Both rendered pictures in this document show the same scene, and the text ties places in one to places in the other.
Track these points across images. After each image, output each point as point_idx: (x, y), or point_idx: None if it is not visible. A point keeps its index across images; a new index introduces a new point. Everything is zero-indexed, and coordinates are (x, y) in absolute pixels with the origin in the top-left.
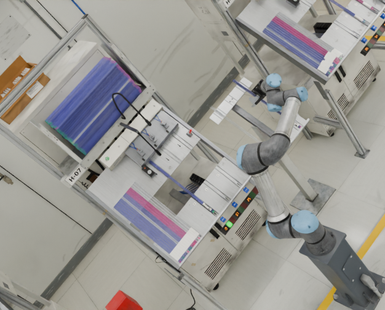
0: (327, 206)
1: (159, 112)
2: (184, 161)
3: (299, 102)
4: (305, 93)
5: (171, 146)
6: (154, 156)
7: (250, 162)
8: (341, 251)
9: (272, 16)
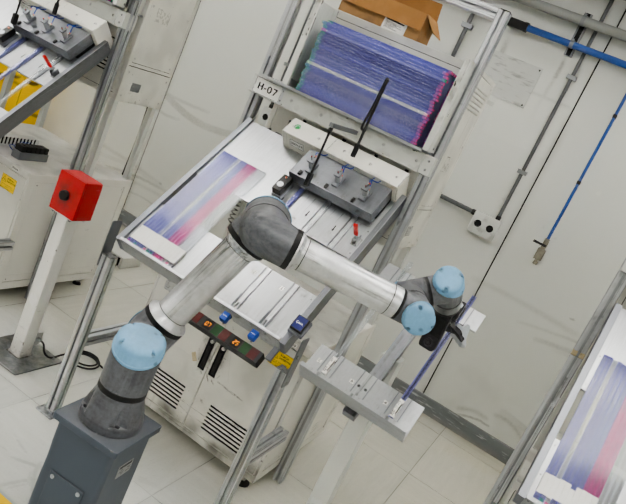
0: None
1: (386, 187)
2: (343, 320)
3: (395, 307)
4: (421, 323)
5: (331, 218)
6: (311, 195)
7: (247, 207)
8: (84, 457)
9: None
